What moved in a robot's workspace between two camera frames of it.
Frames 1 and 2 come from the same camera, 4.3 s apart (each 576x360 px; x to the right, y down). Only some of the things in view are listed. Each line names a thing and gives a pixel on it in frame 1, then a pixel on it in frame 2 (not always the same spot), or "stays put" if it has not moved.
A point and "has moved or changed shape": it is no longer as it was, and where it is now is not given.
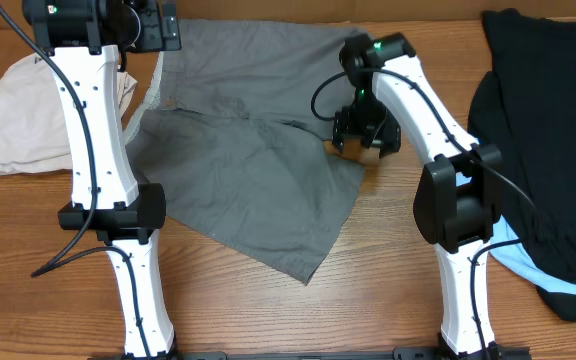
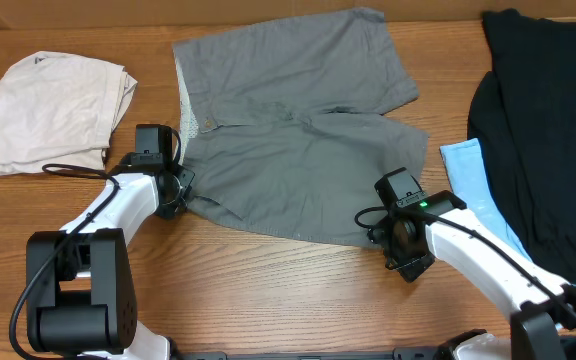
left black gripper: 154,41 to 171,209
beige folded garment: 29,128 stays put
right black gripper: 390,134 to 413,268
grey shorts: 230,129 has moved or changed shape
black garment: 544,105 stays put
